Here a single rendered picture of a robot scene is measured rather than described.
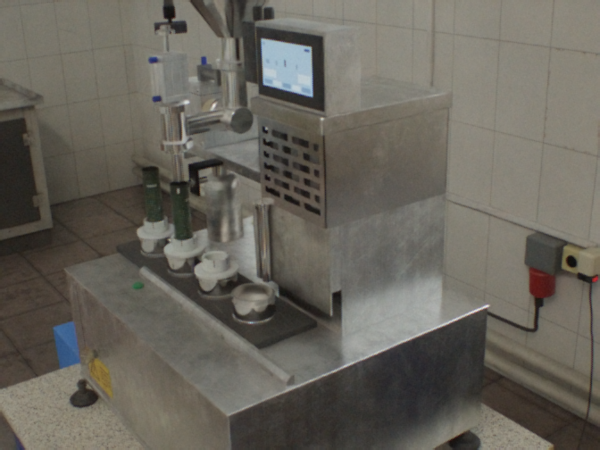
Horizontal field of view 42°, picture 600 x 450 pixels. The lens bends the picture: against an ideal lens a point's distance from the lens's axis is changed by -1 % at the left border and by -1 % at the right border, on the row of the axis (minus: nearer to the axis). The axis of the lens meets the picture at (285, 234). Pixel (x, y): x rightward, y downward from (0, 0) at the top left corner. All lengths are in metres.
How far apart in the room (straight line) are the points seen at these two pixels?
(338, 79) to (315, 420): 0.47
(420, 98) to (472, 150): 1.72
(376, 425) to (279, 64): 0.54
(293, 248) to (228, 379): 0.23
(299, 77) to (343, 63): 0.07
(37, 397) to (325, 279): 0.72
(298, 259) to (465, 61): 1.74
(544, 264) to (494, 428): 1.26
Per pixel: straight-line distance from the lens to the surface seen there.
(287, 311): 1.24
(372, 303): 1.20
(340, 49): 1.04
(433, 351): 1.24
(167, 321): 1.26
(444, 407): 1.32
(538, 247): 2.67
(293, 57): 1.08
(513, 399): 2.94
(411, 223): 1.20
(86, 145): 5.10
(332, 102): 1.05
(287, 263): 1.21
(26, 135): 4.22
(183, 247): 1.36
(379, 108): 1.10
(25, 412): 1.61
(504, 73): 2.72
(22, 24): 4.87
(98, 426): 1.53
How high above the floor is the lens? 1.61
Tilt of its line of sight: 22 degrees down
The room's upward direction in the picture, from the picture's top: 2 degrees counter-clockwise
